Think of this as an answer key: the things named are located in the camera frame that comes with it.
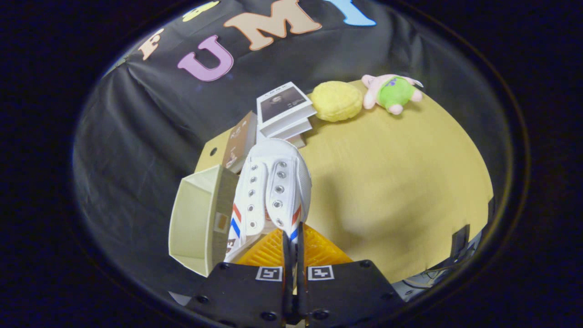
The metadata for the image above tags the pink and green plush toy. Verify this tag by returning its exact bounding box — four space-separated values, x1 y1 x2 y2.
361 74 424 115

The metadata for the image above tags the white portrait cover book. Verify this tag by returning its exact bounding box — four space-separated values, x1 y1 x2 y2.
256 82 317 130

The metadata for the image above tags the black backdrop cloth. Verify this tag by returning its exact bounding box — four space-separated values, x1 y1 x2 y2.
73 0 513 297

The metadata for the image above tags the grey cable bundle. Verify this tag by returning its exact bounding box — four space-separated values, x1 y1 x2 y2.
401 266 456 290

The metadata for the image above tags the black upright bracket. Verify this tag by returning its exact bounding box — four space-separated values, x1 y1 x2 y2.
450 224 471 262

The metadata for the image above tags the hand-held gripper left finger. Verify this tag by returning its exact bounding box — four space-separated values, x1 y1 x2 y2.
184 230 292 328

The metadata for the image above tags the round yellow plush toy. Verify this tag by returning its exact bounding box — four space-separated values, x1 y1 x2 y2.
311 81 363 123

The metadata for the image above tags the white striped canvas shoe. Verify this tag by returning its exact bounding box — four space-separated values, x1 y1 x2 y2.
223 138 313 264

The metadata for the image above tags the plain white book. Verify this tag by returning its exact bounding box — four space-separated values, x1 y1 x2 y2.
260 116 315 139

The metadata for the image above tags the brown cover book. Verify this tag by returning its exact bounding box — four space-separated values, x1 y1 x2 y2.
222 111 258 174

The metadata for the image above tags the grey fabric storage box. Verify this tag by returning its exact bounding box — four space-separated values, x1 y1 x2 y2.
168 164 240 277

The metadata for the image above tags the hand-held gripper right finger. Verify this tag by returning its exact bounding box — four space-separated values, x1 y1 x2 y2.
296 222 407 328

